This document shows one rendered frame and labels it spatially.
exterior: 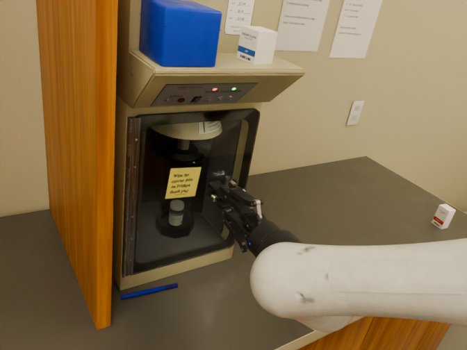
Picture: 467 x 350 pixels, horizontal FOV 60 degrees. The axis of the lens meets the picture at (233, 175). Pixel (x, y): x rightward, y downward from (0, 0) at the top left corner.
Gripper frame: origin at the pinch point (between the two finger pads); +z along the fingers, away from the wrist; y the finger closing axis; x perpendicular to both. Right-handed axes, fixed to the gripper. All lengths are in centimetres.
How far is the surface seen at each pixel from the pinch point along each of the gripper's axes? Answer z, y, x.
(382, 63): 48, 18, -108
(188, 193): 3.4, -0.4, 6.3
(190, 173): 3.4, 4.7, 6.4
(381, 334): -22, -51, -56
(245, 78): -6.1, 29.2, 2.9
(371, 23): 47, 34, -93
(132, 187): 3.4, 3.7, 19.8
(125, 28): 6.4, 34.3, 21.1
